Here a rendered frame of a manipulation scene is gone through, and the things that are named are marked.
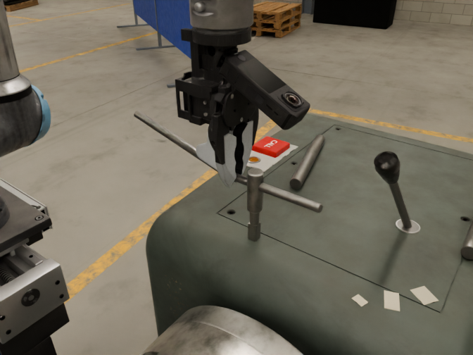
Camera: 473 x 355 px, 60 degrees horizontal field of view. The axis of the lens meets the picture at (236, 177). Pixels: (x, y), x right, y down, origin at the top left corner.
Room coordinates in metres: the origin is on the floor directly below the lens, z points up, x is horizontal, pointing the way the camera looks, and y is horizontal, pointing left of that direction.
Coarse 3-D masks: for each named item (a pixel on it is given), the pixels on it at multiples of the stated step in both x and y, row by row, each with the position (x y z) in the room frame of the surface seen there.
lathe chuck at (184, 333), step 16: (160, 336) 0.37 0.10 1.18; (176, 336) 0.34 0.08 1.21; (192, 336) 0.33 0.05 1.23; (208, 336) 0.33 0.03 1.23; (224, 336) 0.33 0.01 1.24; (144, 352) 0.34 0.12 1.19; (160, 352) 0.32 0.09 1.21; (176, 352) 0.31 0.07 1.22; (192, 352) 0.31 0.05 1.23; (208, 352) 0.30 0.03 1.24; (224, 352) 0.30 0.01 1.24; (240, 352) 0.30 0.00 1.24; (256, 352) 0.30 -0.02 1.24
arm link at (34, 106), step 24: (0, 0) 0.76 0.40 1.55; (0, 24) 0.75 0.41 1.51; (0, 48) 0.74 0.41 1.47; (0, 72) 0.73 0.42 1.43; (0, 96) 0.71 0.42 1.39; (24, 96) 0.75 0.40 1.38; (0, 120) 0.70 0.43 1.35; (24, 120) 0.74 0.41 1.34; (48, 120) 0.78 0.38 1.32; (0, 144) 0.69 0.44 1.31; (24, 144) 0.74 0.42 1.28
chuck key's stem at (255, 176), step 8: (256, 168) 0.49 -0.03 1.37; (248, 176) 0.48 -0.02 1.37; (256, 176) 0.47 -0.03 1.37; (248, 184) 0.48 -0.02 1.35; (256, 184) 0.47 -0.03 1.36; (248, 192) 0.48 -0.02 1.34; (256, 192) 0.47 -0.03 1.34; (248, 200) 0.48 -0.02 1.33; (256, 200) 0.47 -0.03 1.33; (248, 208) 0.48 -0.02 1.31; (256, 208) 0.47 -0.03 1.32; (256, 216) 0.48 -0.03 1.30; (248, 224) 0.48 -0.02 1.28; (256, 224) 0.48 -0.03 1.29; (248, 232) 0.48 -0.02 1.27; (256, 232) 0.48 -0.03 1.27; (256, 240) 0.48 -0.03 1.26
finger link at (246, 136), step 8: (240, 128) 0.52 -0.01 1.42; (248, 128) 0.52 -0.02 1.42; (240, 136) 0.51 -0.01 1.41; (248, 136) 0.52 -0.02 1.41; (240, 144) 0.51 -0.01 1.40; (248, 144) 0.52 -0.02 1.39; (240, 152) 0.51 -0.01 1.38; (248, 152) 0.52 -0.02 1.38; (240, 160) 0.51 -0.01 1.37; (240, 168) 0.51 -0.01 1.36
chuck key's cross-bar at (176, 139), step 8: (136, 112) 0.62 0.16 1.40; (144, 120) 0.61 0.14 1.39; (152, 120) 0.60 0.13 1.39; (152, 128) 0.60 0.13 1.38; (160, 128) 0.59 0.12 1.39; (168, 136) 0.57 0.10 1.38; (176, 136) 0.57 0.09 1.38; (184, 144) 0.56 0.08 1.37; (192, 152) 0.55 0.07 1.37; (200, 160) 0.54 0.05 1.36; (240, 176) 0.50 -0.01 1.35; (264, 184) 0.48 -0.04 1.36; (272, 192) 0.46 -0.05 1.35; (280, 192) 0.46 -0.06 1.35; (288, 192) 0.45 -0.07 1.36; (288, 200) 0.45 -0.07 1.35; (296, 200) 0.44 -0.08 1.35; (304, 200) 0.44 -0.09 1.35; (312, 208) 0.43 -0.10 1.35; (320, 208) 0.42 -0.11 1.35
